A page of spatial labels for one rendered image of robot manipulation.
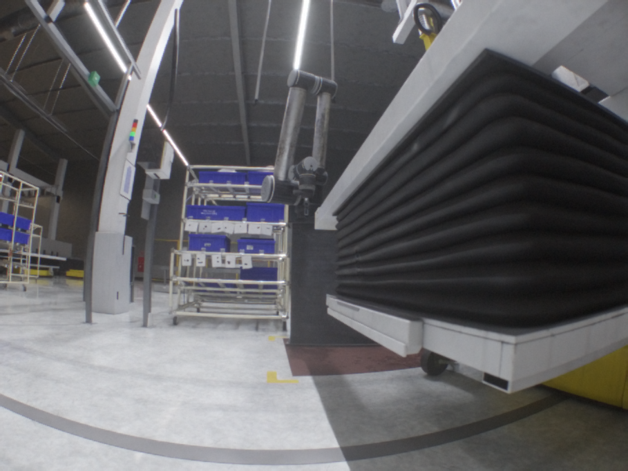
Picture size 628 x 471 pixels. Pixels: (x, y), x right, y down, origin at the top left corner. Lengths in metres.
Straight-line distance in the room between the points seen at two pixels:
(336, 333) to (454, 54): 2.02
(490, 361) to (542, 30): 0.40
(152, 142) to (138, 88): 1.85
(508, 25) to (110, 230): 3.72
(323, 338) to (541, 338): 1.98
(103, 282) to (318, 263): 2.44
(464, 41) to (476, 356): 0.39
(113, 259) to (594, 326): 3.64
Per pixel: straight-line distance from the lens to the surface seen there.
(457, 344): 0.41
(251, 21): 12.90
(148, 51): 4.79
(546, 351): 0.38
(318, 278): 2.21
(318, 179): 2.22
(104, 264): 3.67
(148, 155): 2.60
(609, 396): 1.22
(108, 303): 3.66
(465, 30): 0.44
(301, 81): 2.35
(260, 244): 2.99
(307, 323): 2.23
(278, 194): 2.22
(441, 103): 0.53
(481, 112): 0.44
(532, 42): 0.46
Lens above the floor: 0.48
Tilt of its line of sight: 8 degrees up
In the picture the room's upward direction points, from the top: 1 degrees clockwise
